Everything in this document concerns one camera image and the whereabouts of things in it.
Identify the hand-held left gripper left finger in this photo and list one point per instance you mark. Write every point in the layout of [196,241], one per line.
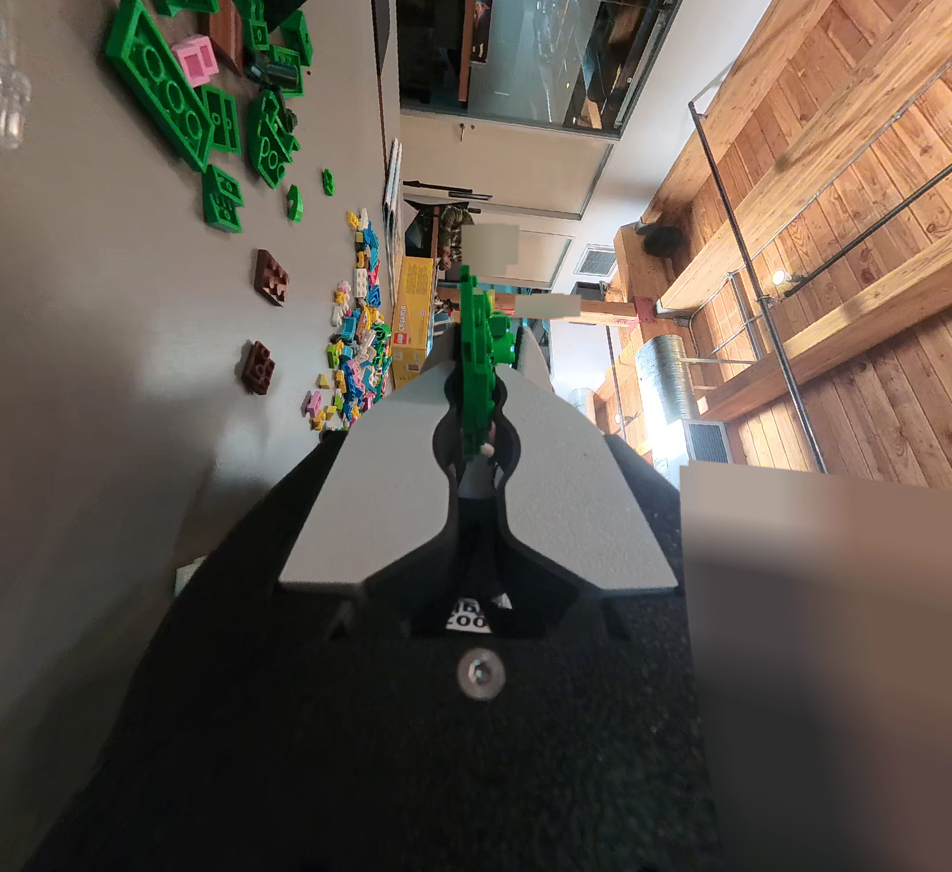
[365,515]

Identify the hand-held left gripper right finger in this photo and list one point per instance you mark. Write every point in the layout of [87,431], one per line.
[588,515]

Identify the small colourful lego pieces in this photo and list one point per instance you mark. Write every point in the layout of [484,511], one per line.
[350,337]

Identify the tan curved lego piece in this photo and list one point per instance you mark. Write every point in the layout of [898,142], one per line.
[189,575]

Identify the green lego plate assembly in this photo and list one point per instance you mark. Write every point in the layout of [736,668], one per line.
[476,366]

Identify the brown lego brick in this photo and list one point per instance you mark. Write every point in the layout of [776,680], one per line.
[258,368]

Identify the yellow lego box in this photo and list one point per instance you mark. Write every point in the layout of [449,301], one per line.
[412,322]

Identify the reddish brown lego plate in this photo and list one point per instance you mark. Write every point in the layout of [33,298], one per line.
[271,277]

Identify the lego instruction booklet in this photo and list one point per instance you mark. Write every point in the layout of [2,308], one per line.
[393,185]

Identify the cluster of green lego parts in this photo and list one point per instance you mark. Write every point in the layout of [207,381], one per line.
[179,54]

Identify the clear lego piece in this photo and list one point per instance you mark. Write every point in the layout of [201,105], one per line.
[12,54]

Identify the white vent grille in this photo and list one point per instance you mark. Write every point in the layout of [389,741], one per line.
[597,265]

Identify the grey metal ceiling pipe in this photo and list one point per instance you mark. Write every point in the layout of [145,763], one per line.
[751,277]

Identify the large silver ventilation duct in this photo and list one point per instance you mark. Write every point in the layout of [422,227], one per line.
[665,381]

